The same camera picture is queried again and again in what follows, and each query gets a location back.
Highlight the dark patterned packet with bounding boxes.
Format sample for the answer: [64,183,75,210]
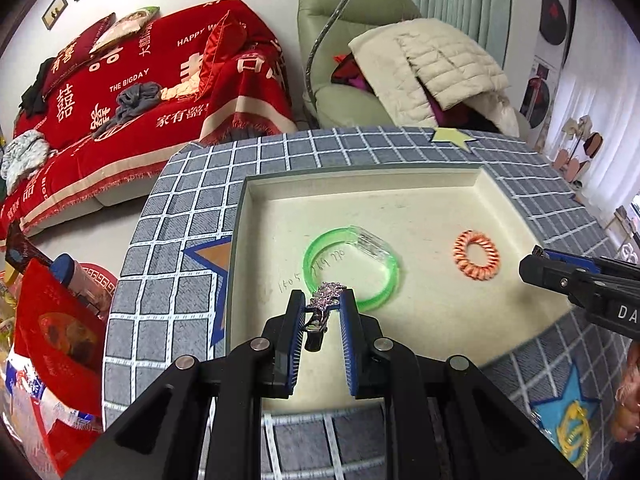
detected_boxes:
[4,220,54,277]

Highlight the orange spiral hair tie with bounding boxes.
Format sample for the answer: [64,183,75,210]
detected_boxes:
[452,230,501,281]

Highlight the red blanket sofa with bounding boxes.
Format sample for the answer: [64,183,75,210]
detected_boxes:
[0,0,299,237]

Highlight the silver star hair clip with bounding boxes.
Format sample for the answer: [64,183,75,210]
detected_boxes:
[302,281,348,353]

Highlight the white and blue packet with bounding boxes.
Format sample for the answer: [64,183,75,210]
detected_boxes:
[4,354,102,479]

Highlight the grey crumpled garment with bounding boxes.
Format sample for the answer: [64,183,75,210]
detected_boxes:
[92,82,164,139]

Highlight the red satin cushion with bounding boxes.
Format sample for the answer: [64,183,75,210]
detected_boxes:
[197,10,249,97]

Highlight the wooden shape decorations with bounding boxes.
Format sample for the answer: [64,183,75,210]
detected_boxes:
[552,116,604,182]

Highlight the portrait print cushion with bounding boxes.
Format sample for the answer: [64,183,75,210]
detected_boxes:
[90,6,161,54]

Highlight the person's right hand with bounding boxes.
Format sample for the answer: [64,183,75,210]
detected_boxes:
[616,370,640,443]

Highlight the white knitted garment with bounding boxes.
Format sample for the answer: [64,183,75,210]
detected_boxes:
[0,129,52,187]

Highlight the yellow star sticker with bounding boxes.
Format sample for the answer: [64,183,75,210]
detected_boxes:
[431,127,476,153]

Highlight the cream shallow tray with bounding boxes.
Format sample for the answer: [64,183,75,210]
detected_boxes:
[221,162,577,411]

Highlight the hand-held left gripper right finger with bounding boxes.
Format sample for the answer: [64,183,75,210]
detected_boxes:
[338,289,584,480]

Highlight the red round patterned tin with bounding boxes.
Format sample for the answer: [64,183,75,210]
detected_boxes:
[80,262,121,312]

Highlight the red snack bag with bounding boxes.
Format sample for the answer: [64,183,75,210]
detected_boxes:
[12,259,109,404]

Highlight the yellow spiral hair tie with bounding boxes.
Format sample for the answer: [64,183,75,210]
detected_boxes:
[559,401,592,462]

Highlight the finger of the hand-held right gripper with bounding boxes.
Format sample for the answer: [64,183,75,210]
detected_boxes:
[518,254,581,307]
[532,245,640,283]

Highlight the red and purple clothes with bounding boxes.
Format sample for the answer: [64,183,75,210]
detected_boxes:
[330,52,377,94]

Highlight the small framed picture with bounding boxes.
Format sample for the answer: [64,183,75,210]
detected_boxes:
[41,0,69,30]

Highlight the silver flexible hose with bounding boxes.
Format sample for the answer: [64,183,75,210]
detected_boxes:
[304,0,375,111]

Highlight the pale green armchair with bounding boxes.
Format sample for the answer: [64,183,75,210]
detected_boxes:
[297,0,532,137]

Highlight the cream down jacket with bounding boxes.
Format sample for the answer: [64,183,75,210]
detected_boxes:
[348,18,521,134]

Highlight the bottle with blue cap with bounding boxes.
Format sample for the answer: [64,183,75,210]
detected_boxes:
[52,253,109,319]

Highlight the pale green pleated curtain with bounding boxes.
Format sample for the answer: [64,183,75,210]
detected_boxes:
[416,0,514,59]

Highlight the black garment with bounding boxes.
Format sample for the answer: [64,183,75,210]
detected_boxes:
[19,57,54,114]

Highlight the green plastic bangle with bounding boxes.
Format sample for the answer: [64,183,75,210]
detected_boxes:
[302,226,401,310]

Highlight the red embroidered cushion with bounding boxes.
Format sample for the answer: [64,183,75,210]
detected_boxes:
[42,12,116,99]

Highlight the wall poster with black disc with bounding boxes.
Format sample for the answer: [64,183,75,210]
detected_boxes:
[539,0,579,49]
[520,57,557,129]

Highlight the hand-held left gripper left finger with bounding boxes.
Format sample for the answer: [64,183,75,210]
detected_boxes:
[62,290,307,480]

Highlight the blue and orange star sticker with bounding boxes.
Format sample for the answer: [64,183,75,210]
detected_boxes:
[182,235,232,349]

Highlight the white sheer curtain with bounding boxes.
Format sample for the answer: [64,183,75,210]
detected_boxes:
[549,7,640,223]

